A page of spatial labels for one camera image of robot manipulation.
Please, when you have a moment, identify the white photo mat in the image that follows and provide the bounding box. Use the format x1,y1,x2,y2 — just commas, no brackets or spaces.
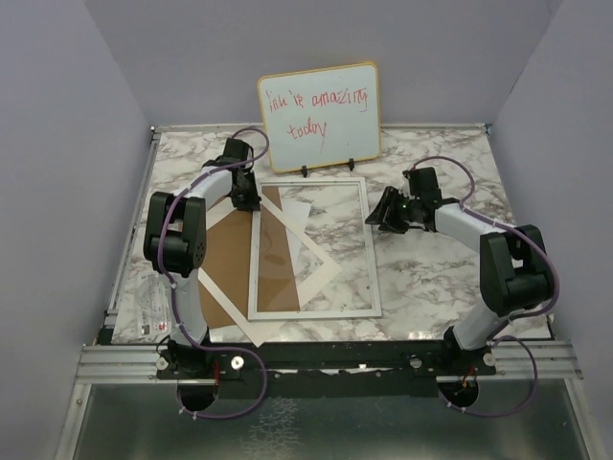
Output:
198,196,342,347

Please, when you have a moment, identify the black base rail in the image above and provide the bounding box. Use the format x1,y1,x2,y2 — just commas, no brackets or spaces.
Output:
156,340,495,400

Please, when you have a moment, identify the black whiteboard stand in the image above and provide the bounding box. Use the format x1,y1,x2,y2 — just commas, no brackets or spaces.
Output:
299,158,355,178

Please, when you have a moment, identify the white picture frame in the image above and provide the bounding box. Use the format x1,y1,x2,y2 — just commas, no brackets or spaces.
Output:
258,177,382,320

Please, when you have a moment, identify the yellow-rimmed whiteboard with writing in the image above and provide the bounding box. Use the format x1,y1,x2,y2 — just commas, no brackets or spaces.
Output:
258,62,381,173

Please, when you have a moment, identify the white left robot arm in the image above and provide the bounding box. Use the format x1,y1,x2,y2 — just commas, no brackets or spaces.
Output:
143,138,261,379

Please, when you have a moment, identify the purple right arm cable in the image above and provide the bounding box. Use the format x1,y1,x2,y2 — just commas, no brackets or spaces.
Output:
411,156,561,418

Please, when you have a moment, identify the brown backing board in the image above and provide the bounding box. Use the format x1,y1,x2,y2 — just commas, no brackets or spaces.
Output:
202,198,300,314

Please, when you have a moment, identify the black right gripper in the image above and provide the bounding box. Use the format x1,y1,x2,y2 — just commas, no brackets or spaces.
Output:
365,186,420,235

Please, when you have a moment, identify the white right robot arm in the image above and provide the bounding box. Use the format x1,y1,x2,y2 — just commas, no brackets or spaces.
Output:
365,167,559,375

